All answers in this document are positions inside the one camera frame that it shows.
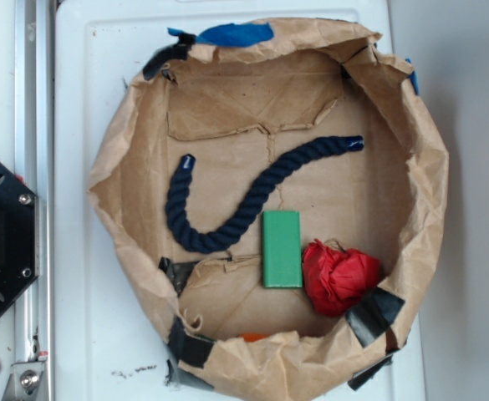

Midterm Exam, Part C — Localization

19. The dark blue twisted rope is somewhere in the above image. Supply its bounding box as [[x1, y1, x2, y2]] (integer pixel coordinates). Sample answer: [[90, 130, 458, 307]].
[[165, 135, 364, 255]]

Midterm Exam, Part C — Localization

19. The brown paper bag bin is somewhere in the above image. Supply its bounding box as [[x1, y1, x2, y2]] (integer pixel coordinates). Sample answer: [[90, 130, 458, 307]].
[[89, 18, 449, 400]]

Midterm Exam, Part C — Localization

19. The green rectangular block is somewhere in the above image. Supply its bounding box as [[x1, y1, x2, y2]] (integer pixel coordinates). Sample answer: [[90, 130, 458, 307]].
[[262, 211, 303, 288]]

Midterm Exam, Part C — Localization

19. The red crumpled cloth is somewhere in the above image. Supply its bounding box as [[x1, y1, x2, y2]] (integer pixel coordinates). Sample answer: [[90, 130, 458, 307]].
[[303, 240, 380, 317]]

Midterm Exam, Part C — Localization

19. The orange object under rim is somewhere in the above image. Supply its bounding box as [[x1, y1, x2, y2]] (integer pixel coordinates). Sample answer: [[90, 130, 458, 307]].
[[238, 332, 268, 343]]

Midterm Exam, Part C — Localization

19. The white plastic board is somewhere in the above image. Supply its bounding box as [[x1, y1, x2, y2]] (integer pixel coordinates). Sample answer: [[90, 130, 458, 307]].
[[51, 0, 428, 401]]

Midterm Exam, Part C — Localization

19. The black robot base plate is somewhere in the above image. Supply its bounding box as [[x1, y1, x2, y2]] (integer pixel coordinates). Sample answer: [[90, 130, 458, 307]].
[[0, 162, 38, 317]]

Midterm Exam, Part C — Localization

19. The aluminium frame rail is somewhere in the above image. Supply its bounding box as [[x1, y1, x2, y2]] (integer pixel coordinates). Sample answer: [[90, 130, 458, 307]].
[[3, 1, 59, 400]]

